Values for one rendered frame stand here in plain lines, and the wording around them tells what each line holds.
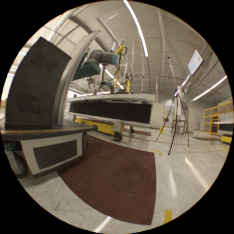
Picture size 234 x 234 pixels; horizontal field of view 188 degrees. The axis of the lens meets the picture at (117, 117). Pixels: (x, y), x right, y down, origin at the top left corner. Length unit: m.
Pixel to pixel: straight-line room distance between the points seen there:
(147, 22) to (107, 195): 10.44
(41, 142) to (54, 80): 0.36
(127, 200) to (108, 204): 0.11
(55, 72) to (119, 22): 9.82
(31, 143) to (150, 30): 10.49
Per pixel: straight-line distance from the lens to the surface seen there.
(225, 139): 4.19
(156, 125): 5.94
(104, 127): 1.78
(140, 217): 0.48
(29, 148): 0.44
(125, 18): 9.99
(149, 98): 1.03
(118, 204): 0.48
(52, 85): 0.51
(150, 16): 10.02
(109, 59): 0.85
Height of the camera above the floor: 0.45
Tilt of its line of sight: 1 degrees up
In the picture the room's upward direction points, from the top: 8 degrees clockwise
